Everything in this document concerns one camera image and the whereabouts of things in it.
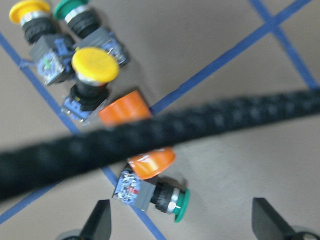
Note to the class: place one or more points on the orange cylinder with white text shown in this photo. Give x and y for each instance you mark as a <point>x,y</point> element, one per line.
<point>127,110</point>

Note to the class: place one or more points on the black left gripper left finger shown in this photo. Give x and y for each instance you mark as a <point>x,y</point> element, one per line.
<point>99,224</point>

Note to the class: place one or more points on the green push button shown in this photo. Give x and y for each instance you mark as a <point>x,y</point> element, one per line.
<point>138,193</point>
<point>83,21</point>

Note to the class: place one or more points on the green push button in cluster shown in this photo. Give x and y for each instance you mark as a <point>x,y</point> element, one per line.
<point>83,21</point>

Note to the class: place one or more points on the yellow push button lying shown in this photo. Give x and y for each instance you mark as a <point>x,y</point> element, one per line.
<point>51,51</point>

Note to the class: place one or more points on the yellow push button upright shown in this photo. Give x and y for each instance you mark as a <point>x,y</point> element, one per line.
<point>94,68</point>

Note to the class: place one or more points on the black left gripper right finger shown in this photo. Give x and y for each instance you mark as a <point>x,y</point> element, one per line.
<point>267,223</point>

